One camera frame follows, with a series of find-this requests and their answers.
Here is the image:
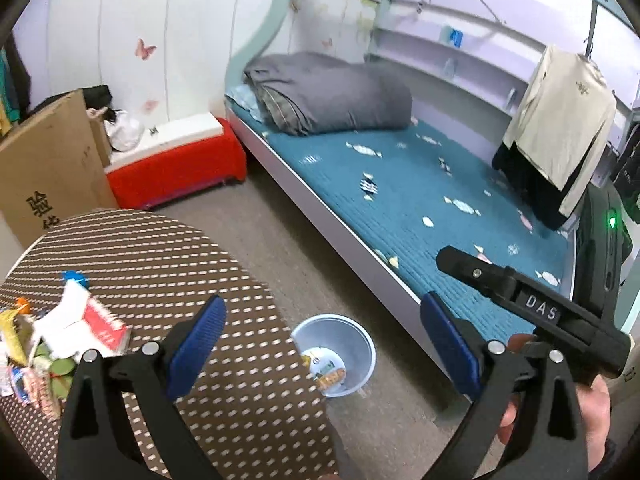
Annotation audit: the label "green hanging garment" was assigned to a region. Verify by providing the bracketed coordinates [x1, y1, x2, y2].
[0, 57, 17, 113]

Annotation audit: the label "yellow wrapper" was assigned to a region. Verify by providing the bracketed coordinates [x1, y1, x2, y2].
[0, 307, 37, 367]

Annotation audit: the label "brown cardboard box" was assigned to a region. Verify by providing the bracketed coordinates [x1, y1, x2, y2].
[0, 88, 119, 249]

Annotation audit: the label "green wrapper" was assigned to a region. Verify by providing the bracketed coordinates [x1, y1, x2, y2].
[30, 340, 77, 402]

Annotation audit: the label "grey folded blanket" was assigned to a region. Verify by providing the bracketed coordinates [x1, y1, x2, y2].
[243, 51, 414, 137]

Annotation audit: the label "cream hanging jacket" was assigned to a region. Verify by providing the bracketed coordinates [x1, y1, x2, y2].
[502, 45, 618, 218]

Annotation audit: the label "red and white carton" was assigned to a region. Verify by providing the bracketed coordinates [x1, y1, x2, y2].
[32, 280, 132, 359]

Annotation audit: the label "grey plastic waste bin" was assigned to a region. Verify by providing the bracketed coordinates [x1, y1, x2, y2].
[290, 314, 377, 398]

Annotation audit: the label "black cloth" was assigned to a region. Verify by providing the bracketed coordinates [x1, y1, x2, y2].
[80, 85, 119, 121]

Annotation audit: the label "light blue pillow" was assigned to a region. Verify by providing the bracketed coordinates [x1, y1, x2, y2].
[225, 84, 267, 124]

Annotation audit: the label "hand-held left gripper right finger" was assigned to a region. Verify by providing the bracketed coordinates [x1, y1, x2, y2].
[420, 291, 590, 480]

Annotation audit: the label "lavender bedside shelf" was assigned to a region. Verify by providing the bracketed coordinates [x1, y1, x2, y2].
[367, 0, 546, 117]

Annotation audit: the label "dark printed hanging garment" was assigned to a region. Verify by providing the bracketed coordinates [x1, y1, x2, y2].
[610, 122, 640, 226]

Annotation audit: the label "white plastic bag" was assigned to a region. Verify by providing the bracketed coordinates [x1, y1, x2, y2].
[102, 109, 147, 154]

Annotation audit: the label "teal printed bed sheet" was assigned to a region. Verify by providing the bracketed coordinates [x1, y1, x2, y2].
[227, 85, 576, 348]

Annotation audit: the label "light green bunk bed frame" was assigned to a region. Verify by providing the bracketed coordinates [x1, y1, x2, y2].
[223, 0, 640, 406]

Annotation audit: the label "orange snack wrapper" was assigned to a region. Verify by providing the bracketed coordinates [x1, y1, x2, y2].
[315, 366, 347, 391]

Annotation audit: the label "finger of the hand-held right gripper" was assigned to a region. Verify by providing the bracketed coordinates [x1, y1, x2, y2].
[436, 246, 521, 311]

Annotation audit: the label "round table with patterned cloth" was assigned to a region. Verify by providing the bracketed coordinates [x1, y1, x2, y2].
[0, 208, 346, 480]

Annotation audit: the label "white printed wrapper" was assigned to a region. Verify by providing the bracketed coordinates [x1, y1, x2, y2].
[311, 348, 342, 369]

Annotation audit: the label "red and white wrapper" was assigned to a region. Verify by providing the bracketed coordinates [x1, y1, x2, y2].
[10, 365, 64, 422]

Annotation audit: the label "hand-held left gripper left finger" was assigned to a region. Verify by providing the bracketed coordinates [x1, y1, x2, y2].
[56, 294, 228, 480]

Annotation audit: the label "red storage box white lid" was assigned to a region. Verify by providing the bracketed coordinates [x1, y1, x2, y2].
[105, 112, 248, 211]

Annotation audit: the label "black hanging garment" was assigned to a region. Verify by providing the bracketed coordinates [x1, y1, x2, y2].
[491, 135, 586, 232]

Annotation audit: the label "person's right hand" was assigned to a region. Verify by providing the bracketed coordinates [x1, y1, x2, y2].
[499, 334, 613, 458]

